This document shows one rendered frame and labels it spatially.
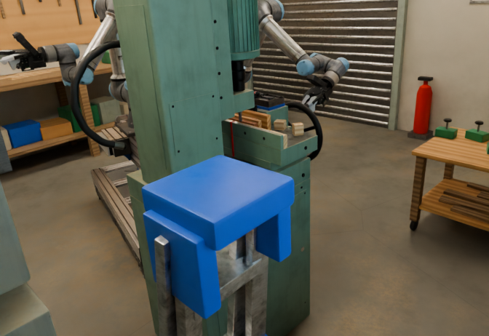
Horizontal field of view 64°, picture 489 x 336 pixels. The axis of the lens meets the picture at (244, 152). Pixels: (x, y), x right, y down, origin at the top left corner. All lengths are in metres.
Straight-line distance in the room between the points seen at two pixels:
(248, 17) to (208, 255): 1.05
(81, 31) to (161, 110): 3.58
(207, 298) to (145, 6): 0.86
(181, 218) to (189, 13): 0.83
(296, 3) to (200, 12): 3.72
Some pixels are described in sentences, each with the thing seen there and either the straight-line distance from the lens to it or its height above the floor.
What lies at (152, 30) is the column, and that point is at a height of 1.33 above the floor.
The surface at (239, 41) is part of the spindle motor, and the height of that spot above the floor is 1.26.
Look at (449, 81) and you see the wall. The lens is 4.26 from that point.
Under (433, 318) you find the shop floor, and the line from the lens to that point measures 2.12.
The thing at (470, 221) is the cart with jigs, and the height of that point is 0.18.
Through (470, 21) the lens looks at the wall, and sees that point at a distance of 4.15.
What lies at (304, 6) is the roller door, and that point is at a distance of 4.89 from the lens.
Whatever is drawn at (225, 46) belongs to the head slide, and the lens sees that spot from 1.38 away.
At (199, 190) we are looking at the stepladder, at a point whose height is 1.16.
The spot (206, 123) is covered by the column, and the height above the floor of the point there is 1.03.
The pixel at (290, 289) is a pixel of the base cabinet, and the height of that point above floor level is 0.24.
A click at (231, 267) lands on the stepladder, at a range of 0.67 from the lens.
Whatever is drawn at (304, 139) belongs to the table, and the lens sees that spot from 1.48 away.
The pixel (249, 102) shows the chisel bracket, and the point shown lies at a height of 1.02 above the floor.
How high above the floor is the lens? 1.40
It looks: 21 degrees down
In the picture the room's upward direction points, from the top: 4 degrees counter-clockwise
